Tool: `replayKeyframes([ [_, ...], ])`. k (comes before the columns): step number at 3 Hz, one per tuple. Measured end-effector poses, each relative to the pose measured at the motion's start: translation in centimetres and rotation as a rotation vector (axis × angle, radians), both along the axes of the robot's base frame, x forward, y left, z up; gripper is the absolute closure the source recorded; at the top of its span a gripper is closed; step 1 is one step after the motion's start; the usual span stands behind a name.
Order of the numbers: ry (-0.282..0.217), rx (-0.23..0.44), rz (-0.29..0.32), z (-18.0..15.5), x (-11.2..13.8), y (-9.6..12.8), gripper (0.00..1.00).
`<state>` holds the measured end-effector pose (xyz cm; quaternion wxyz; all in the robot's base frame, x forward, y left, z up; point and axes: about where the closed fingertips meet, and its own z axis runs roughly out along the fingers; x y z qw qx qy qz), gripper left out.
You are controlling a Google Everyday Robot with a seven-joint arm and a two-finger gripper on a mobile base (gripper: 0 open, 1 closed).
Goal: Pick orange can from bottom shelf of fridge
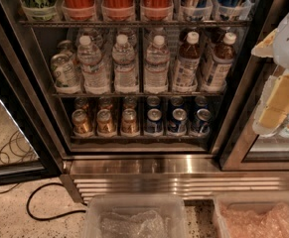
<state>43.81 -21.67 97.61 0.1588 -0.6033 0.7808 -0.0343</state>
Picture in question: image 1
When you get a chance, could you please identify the left tea bottle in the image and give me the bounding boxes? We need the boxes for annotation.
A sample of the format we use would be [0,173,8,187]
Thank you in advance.
[173,32,201,92]

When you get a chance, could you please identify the clear bin pink bubble wrap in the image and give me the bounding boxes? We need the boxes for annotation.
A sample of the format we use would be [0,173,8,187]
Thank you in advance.
[213,191,289,238]

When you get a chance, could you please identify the orange can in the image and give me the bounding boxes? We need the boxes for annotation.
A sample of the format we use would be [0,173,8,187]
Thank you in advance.
[121,108,139,135]
[74,97,89,113]
[98,97,113,111]
[96,109,116,136]
[72,109,93,137]
[123,96,137,109]

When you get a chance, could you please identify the open glass fridge door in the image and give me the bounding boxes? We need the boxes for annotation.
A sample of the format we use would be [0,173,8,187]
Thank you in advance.
[0,45,61,185]

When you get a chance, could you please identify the stainless steel fridge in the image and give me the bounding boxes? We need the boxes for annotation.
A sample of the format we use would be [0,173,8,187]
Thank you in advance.
[0,0,289,202]

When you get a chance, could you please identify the back white green can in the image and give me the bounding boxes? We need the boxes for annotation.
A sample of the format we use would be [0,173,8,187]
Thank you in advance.
[57,40,76,63]

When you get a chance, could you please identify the right tea bottle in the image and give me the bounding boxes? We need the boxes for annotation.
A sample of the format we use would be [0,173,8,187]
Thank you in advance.
[202,32,236,92]

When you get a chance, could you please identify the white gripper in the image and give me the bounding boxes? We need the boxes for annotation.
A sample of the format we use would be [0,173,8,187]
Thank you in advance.
[251,12,289,136]

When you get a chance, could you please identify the clear bin with bubble wrap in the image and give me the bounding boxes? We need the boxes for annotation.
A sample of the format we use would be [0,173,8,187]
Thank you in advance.
[81,193,188,238]

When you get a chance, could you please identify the closed right fridge door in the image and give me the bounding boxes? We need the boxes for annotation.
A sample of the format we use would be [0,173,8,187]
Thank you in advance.
[218,0,289,172]

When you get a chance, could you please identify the middle water bottle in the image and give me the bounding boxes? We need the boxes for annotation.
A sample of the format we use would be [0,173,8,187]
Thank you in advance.
[112,34,138,93]

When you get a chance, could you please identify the front middle blue can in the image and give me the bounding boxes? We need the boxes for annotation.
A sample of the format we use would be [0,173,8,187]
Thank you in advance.
[168,108,187,134]

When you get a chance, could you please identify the front white green can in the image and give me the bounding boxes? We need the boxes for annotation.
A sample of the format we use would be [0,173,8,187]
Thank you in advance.
[51,54,80,94]

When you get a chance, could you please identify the white green can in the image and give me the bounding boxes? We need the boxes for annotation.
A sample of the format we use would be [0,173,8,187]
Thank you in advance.
[51,54,80,94]
[57,40,76,63]

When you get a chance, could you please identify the water bottle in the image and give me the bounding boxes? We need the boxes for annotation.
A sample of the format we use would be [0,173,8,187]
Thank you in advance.
[112,34,138,93]
[144,35,170,93]
[77,36,110,94]

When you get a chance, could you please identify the tea bottle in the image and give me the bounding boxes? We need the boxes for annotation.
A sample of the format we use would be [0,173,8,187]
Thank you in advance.
[173,32,201,92]
[202,32,236,92]

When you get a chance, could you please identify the red cola can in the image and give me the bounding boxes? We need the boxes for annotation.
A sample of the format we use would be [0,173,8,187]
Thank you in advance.
[62,0,95,21]
[102,0,134,21]
[143,0,171,21]

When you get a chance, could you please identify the left water bottle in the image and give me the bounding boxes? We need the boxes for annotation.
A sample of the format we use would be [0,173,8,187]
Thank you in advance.
[77,36,110,94]

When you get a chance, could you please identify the blue can shelf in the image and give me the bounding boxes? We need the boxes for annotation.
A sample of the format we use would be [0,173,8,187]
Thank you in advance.
[179,0,213,22]
[215,0,251,21]

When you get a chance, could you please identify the black power cable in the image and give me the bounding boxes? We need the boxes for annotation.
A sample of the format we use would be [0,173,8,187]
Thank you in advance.
[26,181,88,222]

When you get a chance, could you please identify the left blue can top shelf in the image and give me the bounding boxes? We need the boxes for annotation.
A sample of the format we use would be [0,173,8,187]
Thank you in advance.
[179,0,213,22]

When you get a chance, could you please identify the front left blue can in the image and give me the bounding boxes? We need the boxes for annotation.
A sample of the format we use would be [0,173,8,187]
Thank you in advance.
[146,108,163,134]

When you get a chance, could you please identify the left red cola can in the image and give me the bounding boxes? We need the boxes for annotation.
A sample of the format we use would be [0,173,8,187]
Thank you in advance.
[62,0,95,21]

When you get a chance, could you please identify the back left blue can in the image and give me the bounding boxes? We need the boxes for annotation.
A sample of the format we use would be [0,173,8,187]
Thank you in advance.
[146,96,161,110]

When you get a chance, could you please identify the middle red cola can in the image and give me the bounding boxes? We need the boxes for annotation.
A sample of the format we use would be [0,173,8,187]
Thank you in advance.
[102,0,134,21]

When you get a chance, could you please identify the back middle blue can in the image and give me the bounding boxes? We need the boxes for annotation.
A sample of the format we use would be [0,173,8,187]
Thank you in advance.
[170,96,184,110]

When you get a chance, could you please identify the right blue can top shelf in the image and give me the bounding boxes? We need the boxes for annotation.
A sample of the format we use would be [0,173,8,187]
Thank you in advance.
[215,0,251,21]

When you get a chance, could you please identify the front right blue can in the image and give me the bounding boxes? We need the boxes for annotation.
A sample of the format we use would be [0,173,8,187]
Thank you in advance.
[191,108,212,137]

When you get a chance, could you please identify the right water bottle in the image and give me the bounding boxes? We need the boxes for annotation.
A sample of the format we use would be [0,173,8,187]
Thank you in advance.
[144,35,170,93]

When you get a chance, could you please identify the back right blue can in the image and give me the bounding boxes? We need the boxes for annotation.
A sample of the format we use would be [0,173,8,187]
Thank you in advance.
[194,95,208,111]

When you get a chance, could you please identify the right red cola can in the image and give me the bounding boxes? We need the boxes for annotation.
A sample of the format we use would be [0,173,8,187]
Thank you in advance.
[143,0,171,21]

